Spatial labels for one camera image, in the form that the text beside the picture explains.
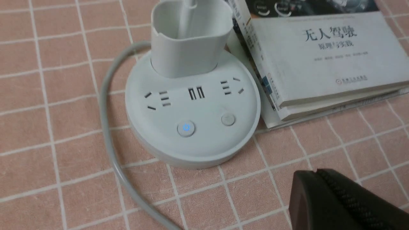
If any white top book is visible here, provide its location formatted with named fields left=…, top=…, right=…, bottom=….
left=228, top=0, right=409, bottom=106

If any bottom book in stack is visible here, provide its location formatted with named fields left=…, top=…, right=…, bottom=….
left=227, top=32, right=408, bottom=129

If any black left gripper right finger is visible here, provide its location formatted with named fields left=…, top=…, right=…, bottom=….
left=316, top=169, right=409, bottom=230

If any pink checked tablecloth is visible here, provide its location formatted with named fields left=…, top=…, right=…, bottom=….
left=0, top=0, right=408, bottom=230

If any grey lamp power cable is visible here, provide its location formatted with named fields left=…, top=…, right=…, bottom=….
left=100, top=42, right=182, bottom=230

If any white desk lamp with sockets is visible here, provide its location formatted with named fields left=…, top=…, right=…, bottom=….
left=125, top=0, right=261, bottom=169

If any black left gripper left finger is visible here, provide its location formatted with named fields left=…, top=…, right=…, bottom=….
left=288, top=170, right=365, bottom=230

